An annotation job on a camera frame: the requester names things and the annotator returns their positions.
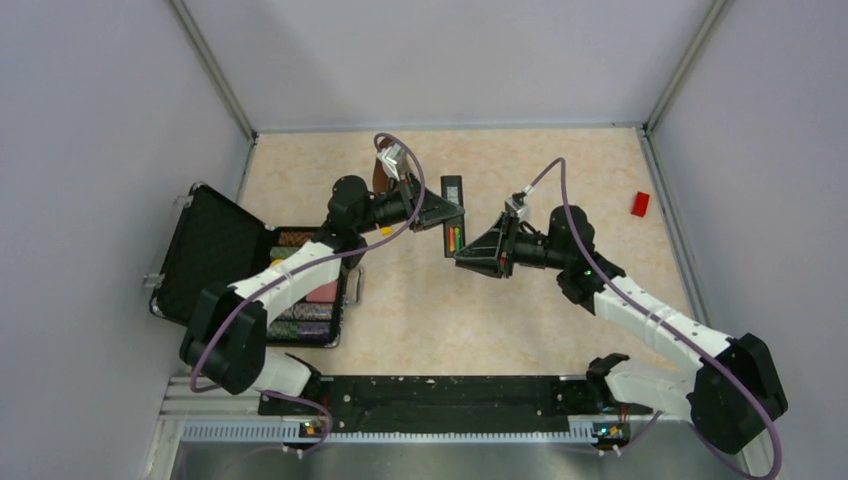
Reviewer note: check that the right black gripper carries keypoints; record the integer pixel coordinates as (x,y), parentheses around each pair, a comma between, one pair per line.
(494,252)

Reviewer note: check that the black remote control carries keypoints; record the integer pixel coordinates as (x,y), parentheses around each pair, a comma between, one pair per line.
(452,190)

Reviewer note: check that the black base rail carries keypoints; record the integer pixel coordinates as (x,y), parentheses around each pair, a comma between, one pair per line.
(457,404)

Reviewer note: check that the red block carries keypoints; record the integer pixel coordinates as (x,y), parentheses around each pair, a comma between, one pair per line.
(640,204)

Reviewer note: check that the brown wooden metronome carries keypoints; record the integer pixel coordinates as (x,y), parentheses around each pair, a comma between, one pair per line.
(384,177)

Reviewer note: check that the pink card deck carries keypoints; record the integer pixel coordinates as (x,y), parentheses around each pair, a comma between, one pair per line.
(326,294)

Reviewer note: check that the black poker chip case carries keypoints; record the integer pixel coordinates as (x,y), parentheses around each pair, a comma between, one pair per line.
(217,241)

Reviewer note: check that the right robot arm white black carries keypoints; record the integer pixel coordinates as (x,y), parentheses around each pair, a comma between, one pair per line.
(726,388)

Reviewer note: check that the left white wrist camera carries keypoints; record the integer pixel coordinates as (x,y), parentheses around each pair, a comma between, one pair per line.
(399,155)

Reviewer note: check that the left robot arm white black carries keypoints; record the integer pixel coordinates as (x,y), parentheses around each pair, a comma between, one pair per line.
(226,338)

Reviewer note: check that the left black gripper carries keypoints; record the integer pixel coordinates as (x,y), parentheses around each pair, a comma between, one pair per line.
(433,208)

